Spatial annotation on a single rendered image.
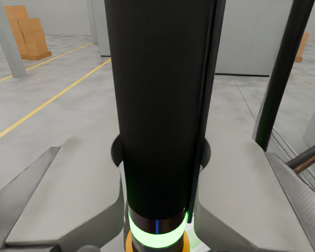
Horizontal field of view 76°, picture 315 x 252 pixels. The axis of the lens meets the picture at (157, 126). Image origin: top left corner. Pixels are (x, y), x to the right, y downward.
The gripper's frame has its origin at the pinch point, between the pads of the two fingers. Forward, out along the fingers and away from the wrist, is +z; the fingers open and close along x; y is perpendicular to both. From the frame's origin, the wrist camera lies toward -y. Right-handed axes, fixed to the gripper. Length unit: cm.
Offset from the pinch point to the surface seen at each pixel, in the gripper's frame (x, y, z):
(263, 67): 254, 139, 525
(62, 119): -173, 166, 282
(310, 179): 70, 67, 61
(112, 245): -40, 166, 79
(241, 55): 192, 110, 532
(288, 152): 70, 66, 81
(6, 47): -390, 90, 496
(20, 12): -472, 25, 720
